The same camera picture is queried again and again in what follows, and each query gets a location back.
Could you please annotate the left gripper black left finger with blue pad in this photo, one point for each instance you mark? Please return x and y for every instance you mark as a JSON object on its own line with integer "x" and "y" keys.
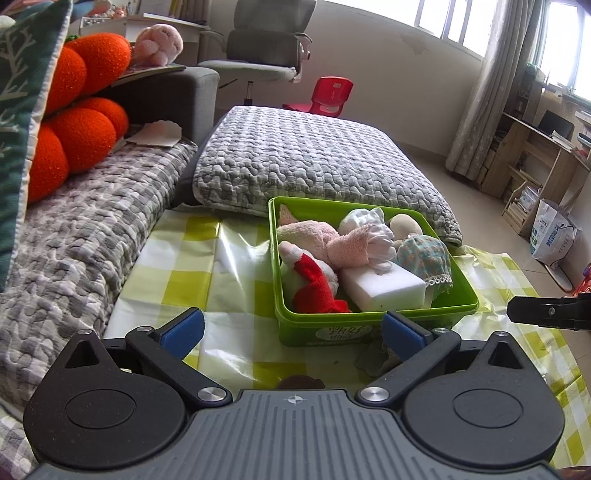
{"x": 161, "y": 353}

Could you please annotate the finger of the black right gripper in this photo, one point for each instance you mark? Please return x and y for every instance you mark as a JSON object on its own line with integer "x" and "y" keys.
{"x": 567, "y": 313}

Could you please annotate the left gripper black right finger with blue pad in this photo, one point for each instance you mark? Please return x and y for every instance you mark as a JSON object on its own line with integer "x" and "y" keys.
{"x": 423, "y": 354}

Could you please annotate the white foam sponge block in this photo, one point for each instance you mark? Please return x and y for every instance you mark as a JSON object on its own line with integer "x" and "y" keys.
{"x": 397, "y": 289}

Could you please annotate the white paper shopping bag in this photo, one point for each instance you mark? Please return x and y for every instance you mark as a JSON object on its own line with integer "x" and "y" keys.
{"x": 553, "y": 233}

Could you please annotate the teal patterned cloth doll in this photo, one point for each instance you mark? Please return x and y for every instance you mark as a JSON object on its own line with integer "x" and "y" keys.
{"x": 428, "y": 258}

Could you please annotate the green checkered plastic sheet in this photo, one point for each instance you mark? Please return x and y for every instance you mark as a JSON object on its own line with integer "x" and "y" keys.
{"x": 222, "y": 266}

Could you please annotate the green plastic storage bin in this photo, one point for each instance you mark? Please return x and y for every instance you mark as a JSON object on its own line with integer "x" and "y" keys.
{"x": 303, "y": 330}

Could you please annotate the pink plush toy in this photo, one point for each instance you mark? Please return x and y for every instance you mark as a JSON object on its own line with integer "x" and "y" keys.
{"x": 371, "y": 245}

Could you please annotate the white frilly cloth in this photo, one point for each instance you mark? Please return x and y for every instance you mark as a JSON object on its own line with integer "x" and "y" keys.
{"x": 360, "y": 217}

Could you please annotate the beige round plush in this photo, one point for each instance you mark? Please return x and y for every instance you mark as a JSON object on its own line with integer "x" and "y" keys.
{"x": 404, "y": 226}

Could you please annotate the red white santa plush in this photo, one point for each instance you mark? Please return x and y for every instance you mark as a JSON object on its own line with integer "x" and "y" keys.
{"x": 309, "y": 285}

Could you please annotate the grey quilted sofa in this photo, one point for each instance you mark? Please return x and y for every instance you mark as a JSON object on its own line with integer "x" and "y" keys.
{"x": 79, "y": 244}

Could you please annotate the wooden desk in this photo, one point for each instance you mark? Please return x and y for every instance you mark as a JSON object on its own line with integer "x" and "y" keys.
{"x": 520, "y": 143}

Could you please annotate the black laptop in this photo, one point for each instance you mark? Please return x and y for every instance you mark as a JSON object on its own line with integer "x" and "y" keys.
{"x": 552, "y": 122}

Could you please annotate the grey quilted ottoman cushion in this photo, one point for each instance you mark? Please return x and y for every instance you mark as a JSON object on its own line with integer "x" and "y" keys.
{"x": 257, "y": 153}

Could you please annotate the white paper sheet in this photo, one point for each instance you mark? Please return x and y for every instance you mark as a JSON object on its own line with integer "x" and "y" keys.
{"x": 162, "y": 133}

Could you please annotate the orange carrot plush pillow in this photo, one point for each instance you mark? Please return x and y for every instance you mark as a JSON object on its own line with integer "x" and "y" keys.
{"x": 79, "y": 128}

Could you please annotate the red plastic child chair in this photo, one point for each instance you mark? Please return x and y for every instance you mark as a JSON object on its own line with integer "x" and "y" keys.
{"x": 327, "y": 99}

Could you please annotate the grey window curtain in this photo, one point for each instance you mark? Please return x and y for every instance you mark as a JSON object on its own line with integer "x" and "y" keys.
{"x": 509, "y": 48}

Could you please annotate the pink bunny plush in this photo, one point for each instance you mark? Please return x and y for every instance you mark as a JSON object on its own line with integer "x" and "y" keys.
{"x": 157, "y": 46}

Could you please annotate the grey office chair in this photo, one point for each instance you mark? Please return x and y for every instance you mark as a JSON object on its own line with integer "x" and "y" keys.
{"x": 268, "y": 43}

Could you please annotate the dark green tree pillow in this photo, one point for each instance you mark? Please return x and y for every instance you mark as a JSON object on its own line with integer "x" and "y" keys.
{"x": 30, "y": 49}

